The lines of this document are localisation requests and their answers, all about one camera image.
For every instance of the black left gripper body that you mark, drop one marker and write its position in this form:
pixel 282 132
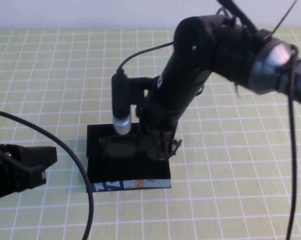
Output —
pixel 5 170

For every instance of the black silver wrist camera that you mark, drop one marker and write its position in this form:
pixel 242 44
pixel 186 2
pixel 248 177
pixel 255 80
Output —
pixel 120 100

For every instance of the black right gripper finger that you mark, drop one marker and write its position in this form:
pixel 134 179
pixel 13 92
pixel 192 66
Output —
pixel 169 147
pixel 145 142

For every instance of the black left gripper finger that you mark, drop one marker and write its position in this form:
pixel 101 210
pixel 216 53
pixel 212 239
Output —
pixel 38 156
pixel 31 180

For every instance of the black framed glasses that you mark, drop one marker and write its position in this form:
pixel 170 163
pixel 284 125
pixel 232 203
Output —
pixel 120 150

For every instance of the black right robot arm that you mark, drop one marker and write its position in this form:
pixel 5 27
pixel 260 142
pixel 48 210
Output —
pixel 190 50

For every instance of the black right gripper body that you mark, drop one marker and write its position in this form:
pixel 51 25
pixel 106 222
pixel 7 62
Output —
pixel 158 117

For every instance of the green checked tablecloth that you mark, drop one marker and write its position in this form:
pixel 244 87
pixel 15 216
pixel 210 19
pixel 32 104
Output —
pixel 215 175

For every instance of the black printed glasses case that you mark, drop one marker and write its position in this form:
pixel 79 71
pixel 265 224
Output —
pixel 128 172

